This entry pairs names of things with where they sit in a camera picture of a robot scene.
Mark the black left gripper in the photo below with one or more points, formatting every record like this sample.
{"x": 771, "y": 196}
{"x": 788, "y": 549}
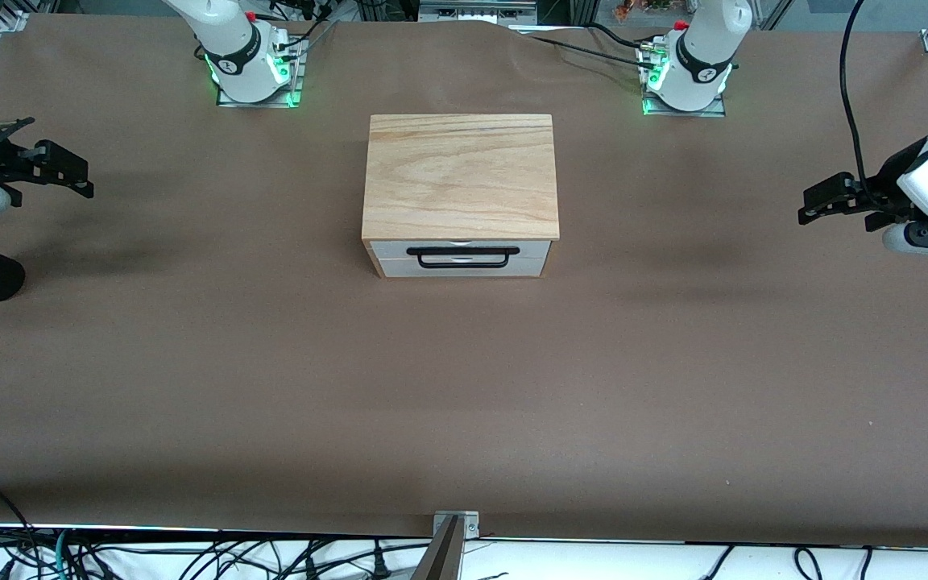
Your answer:
{"x": 880, "y": 193}

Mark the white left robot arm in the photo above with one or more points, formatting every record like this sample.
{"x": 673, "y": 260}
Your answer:
{"x": 702, "y": 48}

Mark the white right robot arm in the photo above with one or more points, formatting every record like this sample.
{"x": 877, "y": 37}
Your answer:
{"x": 230, "y": 48}

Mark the wooden drawer cabinet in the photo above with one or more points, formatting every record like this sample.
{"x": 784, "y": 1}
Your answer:
{"x": 460, "y": 177}

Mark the grey power strip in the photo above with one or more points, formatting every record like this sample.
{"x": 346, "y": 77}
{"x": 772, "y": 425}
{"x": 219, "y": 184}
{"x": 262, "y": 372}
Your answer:
{"x": 476, "y": 10}

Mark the brown table cover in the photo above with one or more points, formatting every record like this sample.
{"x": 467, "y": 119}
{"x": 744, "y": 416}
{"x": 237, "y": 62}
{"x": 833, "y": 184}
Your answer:
{"x": 464, "y": 403}

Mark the grey aluminium profile bar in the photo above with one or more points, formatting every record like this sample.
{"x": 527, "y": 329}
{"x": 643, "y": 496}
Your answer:
{"x": 440, "y": 556}

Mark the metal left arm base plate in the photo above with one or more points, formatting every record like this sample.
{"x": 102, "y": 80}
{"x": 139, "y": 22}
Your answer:
{"x": 685, "y": 112}

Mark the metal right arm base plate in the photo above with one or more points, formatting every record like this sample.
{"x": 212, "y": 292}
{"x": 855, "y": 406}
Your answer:
{"x": 258, "y": 100}

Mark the small metal corner bracket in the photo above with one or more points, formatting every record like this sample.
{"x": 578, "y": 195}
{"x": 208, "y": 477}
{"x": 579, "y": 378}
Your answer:
{"x": 472, "y": 525}

